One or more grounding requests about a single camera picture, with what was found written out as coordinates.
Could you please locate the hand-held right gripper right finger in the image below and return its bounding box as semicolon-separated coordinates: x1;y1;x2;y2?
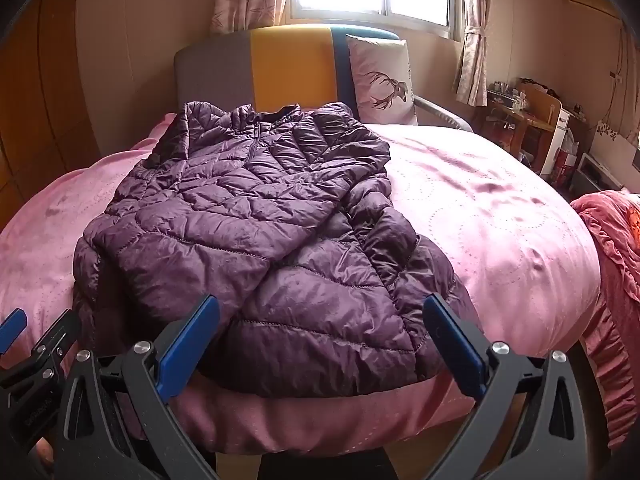
422;292;588;480

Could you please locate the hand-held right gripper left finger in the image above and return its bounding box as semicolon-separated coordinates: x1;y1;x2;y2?
54;294;221;480

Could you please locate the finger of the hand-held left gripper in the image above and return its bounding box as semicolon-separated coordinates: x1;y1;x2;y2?
31;310;81;377
0;308;27;358

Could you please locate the purple quilted puffer jacket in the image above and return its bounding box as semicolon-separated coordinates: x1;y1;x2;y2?
72;101;481;401

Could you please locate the person's left hand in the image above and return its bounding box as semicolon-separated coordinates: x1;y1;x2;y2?
32;437;56;480

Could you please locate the pink dotted bedspread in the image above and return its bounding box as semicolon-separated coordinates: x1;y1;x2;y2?
0;112;601;458

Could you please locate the red ruffled blanket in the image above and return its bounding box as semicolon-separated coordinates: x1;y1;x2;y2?
570;189;640;456

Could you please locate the red paper bag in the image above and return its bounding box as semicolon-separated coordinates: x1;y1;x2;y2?
551;149;577;192

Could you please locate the grey white appliance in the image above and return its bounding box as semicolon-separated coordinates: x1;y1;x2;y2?
574;152;627;196

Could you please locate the white small cabinet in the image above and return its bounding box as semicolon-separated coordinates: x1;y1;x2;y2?
542;107;575;181

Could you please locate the orange wooden wardrobe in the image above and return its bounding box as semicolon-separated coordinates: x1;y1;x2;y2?
0;0;101;231

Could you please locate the white deer print pillow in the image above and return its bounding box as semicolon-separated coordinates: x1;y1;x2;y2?
345;35;418;126

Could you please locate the grey yellow blue headboard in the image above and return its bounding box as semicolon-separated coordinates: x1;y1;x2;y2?
173;24;408;126

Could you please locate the grey padded bed rail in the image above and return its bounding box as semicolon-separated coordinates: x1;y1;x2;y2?
414;96;474;134

